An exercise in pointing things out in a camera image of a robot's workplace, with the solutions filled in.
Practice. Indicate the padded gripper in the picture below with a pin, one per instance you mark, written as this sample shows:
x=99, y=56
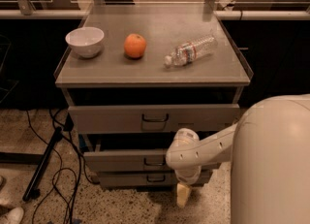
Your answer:
x=190, y=176

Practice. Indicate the grey drawer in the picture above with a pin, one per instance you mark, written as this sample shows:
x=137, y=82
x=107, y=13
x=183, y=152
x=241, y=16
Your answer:
x=152, y=118
x=137, y=179
x=133, y=156

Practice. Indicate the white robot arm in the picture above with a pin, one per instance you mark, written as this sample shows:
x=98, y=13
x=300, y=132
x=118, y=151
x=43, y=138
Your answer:
x=269, y=152

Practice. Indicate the grey bottom drawer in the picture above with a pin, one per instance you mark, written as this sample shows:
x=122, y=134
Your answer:
x=137, y=179

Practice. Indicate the grey top drawer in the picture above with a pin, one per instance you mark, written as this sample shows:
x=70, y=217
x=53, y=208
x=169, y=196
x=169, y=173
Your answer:
x=152, y=118

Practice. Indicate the grey drawer cabinet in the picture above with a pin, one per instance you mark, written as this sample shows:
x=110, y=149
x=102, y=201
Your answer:
x=111, y=78

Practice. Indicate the clear plastic water bottle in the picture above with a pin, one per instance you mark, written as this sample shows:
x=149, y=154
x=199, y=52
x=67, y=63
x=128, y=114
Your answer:
x=189, y=52

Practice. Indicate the black metal stand leg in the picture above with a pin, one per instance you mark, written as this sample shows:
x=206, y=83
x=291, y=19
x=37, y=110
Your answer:
x=32, y=191

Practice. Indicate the orange fruit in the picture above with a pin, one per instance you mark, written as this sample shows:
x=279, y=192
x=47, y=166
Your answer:
x=134, y=45

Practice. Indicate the white shoe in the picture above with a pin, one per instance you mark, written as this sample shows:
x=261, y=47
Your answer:
x=11, y=216

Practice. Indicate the white ceramic bowl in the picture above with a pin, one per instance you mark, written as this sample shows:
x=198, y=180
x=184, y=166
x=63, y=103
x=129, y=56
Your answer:
x=86, y=42

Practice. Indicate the white counter rail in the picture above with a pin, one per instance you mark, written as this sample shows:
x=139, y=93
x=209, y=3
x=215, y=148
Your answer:
x=223, y=15

